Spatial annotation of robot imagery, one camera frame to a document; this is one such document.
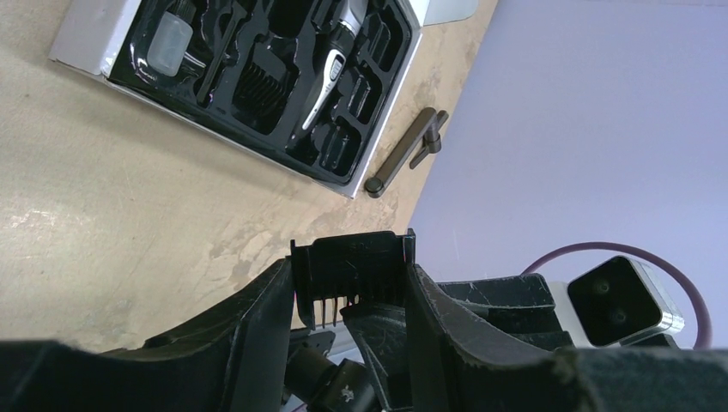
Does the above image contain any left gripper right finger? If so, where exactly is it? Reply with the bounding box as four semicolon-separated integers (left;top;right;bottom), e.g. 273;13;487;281
405;266;727;411

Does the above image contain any metal clamp tool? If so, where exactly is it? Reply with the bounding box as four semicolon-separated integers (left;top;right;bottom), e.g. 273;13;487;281
364;107;450;198

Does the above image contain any small black comb guard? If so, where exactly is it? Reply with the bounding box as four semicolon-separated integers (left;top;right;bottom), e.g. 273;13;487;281
232;60;288;127

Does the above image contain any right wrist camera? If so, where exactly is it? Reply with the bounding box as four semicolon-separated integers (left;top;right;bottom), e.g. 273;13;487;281
548;256;685;348

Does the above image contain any black plastic insert tray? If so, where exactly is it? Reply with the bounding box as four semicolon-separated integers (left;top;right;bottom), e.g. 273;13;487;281
109;1;413;186

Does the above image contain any medium black comb guard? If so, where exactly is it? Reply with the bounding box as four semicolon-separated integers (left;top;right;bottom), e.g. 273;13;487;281
289;228;416;330

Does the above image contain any black silver hair clipper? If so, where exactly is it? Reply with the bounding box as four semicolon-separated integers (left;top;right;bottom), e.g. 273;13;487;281
286;1;368;152

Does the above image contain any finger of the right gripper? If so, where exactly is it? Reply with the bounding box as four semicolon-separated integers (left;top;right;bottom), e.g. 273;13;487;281
340;304;413;411
438;274;572;348

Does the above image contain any black cleaning brush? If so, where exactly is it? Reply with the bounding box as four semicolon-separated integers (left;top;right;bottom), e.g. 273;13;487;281
196;1;249;106

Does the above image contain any small oil bottle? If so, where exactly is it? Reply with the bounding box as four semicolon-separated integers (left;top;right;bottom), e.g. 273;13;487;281
147;11;193;77

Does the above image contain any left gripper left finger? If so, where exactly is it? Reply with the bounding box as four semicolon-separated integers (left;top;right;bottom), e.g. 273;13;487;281
1;258;294;411

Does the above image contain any white hair clipper kit box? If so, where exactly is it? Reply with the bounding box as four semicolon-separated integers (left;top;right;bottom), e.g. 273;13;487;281
49;1;478;198

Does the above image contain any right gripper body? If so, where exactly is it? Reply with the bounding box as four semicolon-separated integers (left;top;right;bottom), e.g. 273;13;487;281
282;330;381;411

